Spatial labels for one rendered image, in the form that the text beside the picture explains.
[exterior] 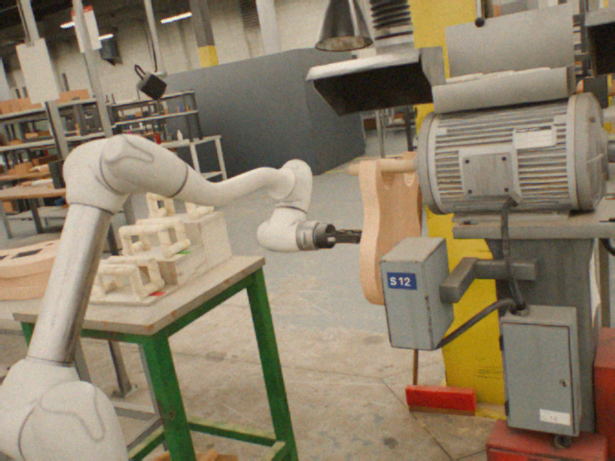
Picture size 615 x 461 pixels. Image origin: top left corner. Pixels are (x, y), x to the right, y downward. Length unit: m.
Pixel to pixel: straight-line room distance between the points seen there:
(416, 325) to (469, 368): 1.48
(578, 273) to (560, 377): 0.22
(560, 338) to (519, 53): 0.65
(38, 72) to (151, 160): 1.87
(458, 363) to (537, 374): 1.34
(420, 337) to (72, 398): 0.71
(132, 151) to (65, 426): 0.58
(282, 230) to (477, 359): 1.24
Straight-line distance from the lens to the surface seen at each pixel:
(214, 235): 2.06
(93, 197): 1.47
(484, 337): 2.62
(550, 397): 1.41
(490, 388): 2.73
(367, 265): 1.48
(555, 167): 1.30
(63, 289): 1.46
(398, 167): 1.50
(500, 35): 1.50
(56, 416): 1.28
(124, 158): 1.36
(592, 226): 1.33
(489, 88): 1.35
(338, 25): 1.40
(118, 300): 1.91
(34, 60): 3.21
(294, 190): 1.76
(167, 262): 1.91
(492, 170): 1.31
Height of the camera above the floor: 1.49
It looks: 14 degrees down
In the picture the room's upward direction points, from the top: 9 degrees counter-clockwise
